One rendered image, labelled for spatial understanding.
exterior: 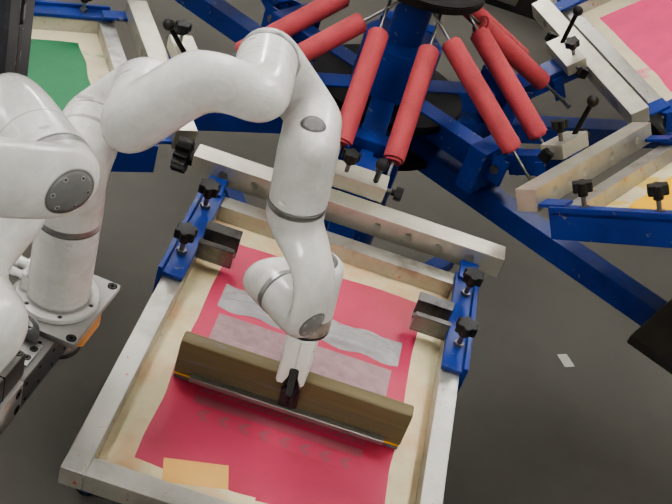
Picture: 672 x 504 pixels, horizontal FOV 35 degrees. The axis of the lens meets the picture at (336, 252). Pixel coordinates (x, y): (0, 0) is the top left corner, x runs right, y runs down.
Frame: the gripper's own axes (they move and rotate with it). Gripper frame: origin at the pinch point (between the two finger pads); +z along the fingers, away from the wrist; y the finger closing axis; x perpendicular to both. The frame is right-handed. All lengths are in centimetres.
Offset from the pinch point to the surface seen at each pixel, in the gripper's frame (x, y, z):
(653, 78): 69, -141, -9
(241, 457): -4.8, 12.8, 5.2
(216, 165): -29, -53, -5
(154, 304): -28.0, -11.6, -0.2
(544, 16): 38, -161, -10
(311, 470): 6.8, 10.7, 6.0
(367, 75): -4, -89, -15
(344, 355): 7.3, -18.7, 6.2
